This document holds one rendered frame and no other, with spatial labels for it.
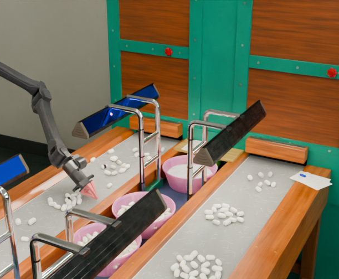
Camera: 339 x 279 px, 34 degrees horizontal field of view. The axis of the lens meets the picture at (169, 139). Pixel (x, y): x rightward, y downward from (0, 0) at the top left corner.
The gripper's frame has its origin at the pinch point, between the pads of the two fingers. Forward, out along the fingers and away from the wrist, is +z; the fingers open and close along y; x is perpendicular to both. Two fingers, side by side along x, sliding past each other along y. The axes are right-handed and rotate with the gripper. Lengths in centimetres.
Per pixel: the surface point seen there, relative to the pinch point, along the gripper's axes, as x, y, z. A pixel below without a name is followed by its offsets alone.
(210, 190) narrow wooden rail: -28, 29, 31
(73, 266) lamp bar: -59, -82, 18
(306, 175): -50, 63, 56
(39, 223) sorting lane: 8.2, -25.6, -6.0
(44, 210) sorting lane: 11.4, -16.7, -9.8
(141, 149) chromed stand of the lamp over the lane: -21.1, 19.4, -2.9
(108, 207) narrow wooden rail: -6.4, -4.8, 7.2
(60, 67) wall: 87, 152, -109
